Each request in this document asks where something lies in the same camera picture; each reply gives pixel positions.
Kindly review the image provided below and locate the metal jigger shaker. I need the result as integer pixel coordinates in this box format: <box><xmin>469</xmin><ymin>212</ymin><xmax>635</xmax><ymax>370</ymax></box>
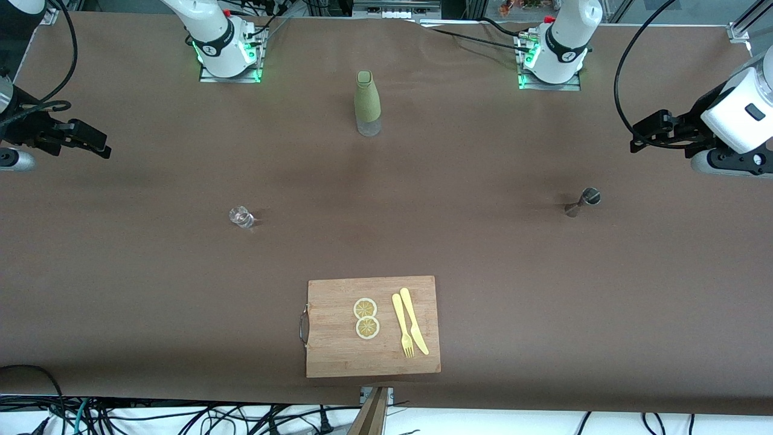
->
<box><xmin>564</xmin><ymin>187</ymin><xmax>601</xmax><ymax>217</ymax></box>

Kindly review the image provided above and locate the orange background object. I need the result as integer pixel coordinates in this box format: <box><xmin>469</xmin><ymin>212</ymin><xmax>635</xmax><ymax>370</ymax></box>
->
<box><xmin>498</xmin><ymin>0</ymin><xmax>544</xmax><ymax>16</ymax></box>

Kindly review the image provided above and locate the brown table cover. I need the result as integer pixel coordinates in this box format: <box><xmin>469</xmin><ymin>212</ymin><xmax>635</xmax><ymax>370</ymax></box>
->
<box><xmin>0</xmin><ymin>11</ymin><xmax>773</xmax><ymax>417</ymax></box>

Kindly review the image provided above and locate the green sleeved glass bottle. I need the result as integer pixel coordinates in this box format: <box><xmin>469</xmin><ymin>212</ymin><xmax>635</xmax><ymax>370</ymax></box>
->
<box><xmin>354</xmin><ymin>71</ymin><xmax>382</xmax><ymax>137</ymax></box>

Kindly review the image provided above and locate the grey equipment box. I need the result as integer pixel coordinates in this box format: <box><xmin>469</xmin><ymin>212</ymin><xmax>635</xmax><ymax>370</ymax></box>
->
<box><xmin>353</xmin><ymin>0</ymin><xmax>441</xmax><ymax>19</ymax></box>

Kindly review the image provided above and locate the yellow plastic knife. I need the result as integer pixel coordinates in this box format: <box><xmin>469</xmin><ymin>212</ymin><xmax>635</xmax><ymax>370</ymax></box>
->
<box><xmin>399</xmin><ymin>288</ymin><xmax>430</xmax><ymax>356</ymax></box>

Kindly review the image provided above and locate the yellow plastic fork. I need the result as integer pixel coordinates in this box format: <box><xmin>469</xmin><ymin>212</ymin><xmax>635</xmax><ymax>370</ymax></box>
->
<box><xmin>391</xmin><ymin>293</ymin><xmax>415</xmax><ymax>358</ymax></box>

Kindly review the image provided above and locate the wooden cutting board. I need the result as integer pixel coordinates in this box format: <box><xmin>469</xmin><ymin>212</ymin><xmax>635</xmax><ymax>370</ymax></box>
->
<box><xmin>300</xmin><ymin>275</ymin><xmax>441</xmax><ymax>379</ymax></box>

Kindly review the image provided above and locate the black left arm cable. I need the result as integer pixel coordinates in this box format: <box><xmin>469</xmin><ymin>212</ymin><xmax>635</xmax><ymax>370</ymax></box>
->
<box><xmin>614</xmin><ymin>0</ymin><xmax>719</xmax><ymax>149</ymax></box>

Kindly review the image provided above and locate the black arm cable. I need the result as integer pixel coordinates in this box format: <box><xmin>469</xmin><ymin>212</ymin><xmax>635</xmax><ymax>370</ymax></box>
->
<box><xmin>614</xmin><ymin>0</ymin><xmax>719</xmax><ymax>149</ymax></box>
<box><xmin>0</xmin><ymin>0</ymin><xmax>79</xmax><ymax>131</ymax></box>

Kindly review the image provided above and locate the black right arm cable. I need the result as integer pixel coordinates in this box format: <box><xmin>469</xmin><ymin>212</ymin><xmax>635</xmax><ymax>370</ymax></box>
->
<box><xmin>0</xmin><ymin>0</ymin><xmax>79</xmax><ymax>131</ymax></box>

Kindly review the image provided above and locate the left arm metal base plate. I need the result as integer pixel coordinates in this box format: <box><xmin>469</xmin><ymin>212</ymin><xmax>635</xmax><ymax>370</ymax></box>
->
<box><xmin>518</xmin><ymin>30</ymin><xmax>582</xmax><ymax>91</ymax></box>

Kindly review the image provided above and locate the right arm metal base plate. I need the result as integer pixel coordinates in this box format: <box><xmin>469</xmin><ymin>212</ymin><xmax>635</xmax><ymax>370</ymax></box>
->
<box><xmin>198</xmin><ymin>27</ymin><xmax>266</xmax><ymax>83</ymax></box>

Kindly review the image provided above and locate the black table cable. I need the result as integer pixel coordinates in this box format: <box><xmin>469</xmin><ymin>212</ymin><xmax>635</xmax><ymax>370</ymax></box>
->
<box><xmin>432</xmin><ymin>27</ymin><xmax>535</xmax><ymax>54</ymax></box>
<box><xmin>480</xmin><ymin>17</ymin><xmax>526</xmax><ymax>37</ymax></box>

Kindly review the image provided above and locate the black floor cable loop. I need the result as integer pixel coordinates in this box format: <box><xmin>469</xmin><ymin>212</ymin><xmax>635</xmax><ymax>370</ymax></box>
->
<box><xmin>0</xmin><ymin>364</ymin><xmax>66</xmax><ymax>435</ymax></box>

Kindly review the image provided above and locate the wooden post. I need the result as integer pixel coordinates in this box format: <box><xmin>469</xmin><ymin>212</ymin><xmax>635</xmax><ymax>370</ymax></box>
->
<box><xmin>347</xmin><ymin>387</ymin><xmax>390</xmax><ymax>435</ymax></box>

